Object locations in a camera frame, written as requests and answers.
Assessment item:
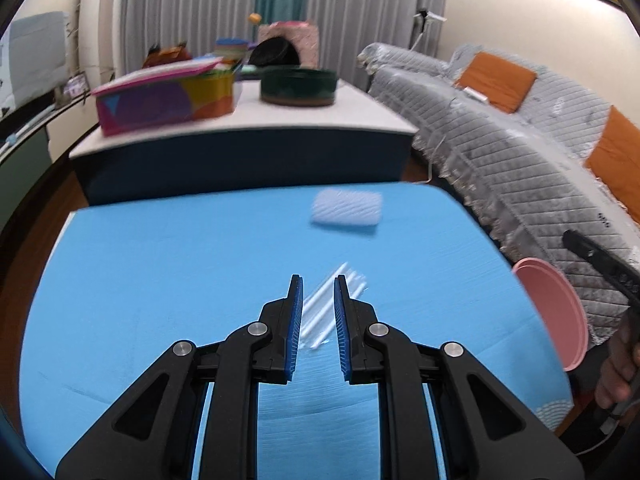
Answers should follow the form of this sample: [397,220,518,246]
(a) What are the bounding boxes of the dark green pot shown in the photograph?
[260,65,338,108]

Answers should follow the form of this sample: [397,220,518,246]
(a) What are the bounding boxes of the pink plastic bin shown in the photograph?
[511,257,589,372]

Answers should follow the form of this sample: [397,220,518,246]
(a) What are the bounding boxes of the grey curtain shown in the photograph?
[300,0,451,93]
[115,0,266,73]

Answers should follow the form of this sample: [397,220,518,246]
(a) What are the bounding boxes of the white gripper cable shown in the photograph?
[597,412,623,443]

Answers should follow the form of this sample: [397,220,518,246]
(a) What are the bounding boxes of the white floor lamp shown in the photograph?
[411,7,448,51]

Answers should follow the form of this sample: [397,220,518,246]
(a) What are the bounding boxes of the pink woven basket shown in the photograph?
[257,20,321,68]

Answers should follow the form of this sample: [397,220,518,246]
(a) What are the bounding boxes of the dark television cabinet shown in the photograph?
[0,92,98,231]

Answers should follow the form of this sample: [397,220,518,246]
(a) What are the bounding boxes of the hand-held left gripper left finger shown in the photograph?
[55,274,304,480]

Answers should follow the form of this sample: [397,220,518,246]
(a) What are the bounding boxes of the brown bag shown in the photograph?
[142,42,193,68]

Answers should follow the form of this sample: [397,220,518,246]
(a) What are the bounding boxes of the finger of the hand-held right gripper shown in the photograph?
[562,230,640,303]

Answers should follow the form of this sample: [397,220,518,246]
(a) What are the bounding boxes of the stack of coloured bowls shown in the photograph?
[215,36,250,63]

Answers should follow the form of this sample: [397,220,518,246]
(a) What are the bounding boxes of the white standing air conditioner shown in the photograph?
[80,0,126,81]

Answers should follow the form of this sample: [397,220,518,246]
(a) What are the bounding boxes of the white-topped coffee table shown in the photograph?
[69,77,420,207]

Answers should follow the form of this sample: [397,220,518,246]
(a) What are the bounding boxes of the bundle of white straws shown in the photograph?
[299,261,372,352]

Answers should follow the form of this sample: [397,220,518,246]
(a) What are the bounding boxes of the orange sofa cushion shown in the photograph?
[455,51,538,114]
[585,105,640,198]

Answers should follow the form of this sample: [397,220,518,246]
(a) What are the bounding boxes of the cloth covered television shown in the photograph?
[0,10,71,111]

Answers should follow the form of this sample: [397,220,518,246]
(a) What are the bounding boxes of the colourful storage box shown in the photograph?
[91,55,238,137]

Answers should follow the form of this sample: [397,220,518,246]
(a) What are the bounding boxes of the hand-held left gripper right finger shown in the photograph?
[334,275,583,480]

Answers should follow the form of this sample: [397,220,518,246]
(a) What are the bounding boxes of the grey covered sofa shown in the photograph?
[357,42,640,348]

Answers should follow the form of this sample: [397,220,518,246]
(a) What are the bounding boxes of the person's right hand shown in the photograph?
[596,315,639,411]

